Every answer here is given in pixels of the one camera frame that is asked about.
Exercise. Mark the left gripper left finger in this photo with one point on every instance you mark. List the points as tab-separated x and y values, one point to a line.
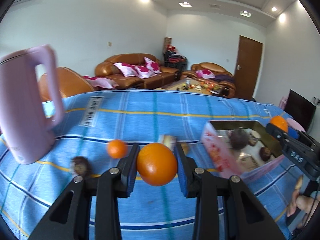
117	182

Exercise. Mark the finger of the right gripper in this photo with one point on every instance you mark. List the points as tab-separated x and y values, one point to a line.
301	137
277	133

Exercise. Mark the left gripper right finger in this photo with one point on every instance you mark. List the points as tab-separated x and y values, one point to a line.
223	202

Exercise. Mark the small orange tangerine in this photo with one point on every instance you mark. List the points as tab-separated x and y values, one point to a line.
117	149

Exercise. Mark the brown-green kiwi fruit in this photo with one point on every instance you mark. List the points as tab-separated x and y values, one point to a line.
185	147

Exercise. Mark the dark brown passion fruit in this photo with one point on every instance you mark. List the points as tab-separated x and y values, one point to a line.
80	166

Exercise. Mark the large orange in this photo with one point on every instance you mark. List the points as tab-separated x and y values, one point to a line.
156	164

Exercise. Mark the dark purple round fruit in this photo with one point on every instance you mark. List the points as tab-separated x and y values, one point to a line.
238	139

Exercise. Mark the purple sugarcane piece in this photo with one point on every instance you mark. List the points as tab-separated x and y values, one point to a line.
168	140

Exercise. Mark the person's right hand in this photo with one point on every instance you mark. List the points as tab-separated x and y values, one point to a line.
303	203

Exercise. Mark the black television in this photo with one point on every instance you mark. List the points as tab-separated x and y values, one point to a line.
301	109

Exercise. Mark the printed paper liner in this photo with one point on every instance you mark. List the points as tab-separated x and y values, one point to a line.
249	157

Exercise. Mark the pink metal tin box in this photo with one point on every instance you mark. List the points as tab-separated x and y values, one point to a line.
224	161

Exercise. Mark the blue plaid tablecloth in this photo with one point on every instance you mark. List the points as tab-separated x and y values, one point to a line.
91	121

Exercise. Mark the purple cloth on armchair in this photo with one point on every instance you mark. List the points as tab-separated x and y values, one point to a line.
224	78

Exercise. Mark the brown wooden door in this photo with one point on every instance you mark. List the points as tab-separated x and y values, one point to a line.
247	67

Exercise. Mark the brown leather armchair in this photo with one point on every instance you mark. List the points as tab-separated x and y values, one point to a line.
229	89

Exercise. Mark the wooden coffee table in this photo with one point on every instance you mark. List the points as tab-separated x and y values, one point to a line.
194	86

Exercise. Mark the armchair pink floral pillow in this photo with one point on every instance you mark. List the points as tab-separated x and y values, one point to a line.
205	74

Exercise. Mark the pink electric kettle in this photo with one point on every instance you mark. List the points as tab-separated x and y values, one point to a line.
25	127

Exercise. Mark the brown leather ottoman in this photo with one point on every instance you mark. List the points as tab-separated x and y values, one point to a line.
70	84

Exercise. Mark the brown leather three-seat sofa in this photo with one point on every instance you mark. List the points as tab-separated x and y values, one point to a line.
108	70

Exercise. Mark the stacked dark chairs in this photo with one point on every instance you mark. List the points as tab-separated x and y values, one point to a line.
173	59

